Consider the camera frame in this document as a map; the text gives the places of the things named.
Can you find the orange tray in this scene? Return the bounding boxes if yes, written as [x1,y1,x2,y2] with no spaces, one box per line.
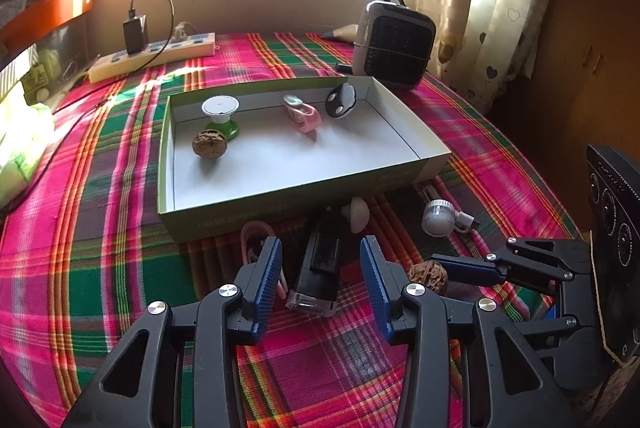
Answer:
[0,0,93,53]

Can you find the pink clip with white insert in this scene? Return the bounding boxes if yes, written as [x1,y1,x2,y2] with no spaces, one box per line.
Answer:
[282,93,322,133]

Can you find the large brown walnut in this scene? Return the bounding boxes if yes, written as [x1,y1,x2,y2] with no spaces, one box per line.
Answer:
[408,260,448,296]

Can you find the small white jar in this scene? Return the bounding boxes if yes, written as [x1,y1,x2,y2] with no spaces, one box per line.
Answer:
[421,200,457,237]

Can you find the white plug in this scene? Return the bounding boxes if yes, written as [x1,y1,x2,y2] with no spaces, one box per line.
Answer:
[171,22,198,42]

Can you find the plaid bed blanket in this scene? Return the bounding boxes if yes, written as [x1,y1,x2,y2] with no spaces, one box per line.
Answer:
[1,32,578,427]

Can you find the small brown walnut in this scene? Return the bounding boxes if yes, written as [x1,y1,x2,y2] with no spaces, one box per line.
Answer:
[192,129,228,159]

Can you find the green white cardboard box tray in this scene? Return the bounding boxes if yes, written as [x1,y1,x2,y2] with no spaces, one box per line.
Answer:
[157,77,450,243]

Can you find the white ball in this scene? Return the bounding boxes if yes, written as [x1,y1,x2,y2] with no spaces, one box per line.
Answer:
[341,196,370,234]

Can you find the black rectangular device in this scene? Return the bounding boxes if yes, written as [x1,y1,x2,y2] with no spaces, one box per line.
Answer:
[286,207,345,318]

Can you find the pink oval clip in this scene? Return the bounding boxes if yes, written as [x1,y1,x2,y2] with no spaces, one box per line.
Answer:
[238,220,288,304]

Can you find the white power strip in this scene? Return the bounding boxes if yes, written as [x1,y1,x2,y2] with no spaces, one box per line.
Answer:
[88,32,216,84]

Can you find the green white spool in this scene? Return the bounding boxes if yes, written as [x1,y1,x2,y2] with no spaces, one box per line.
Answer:
[201,96,240,141]

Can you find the grey portable heater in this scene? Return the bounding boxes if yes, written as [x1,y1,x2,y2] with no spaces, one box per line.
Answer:
[352,0,436,90]

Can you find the stacked green boxes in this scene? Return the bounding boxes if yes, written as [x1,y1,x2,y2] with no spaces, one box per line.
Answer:
[0,46,54,207]

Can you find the black charger with cable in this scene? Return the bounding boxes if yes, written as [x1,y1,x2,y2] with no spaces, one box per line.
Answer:
[122,0,175,75]

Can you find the white USB cable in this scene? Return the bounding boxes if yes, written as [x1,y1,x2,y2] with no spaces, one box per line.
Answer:
[416,182,482,236]

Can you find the black oval disc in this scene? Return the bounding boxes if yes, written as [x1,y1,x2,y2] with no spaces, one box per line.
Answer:
[324,82,357,119]

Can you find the beige brush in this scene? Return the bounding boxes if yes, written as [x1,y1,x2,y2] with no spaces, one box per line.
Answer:
[321,24,358,44]

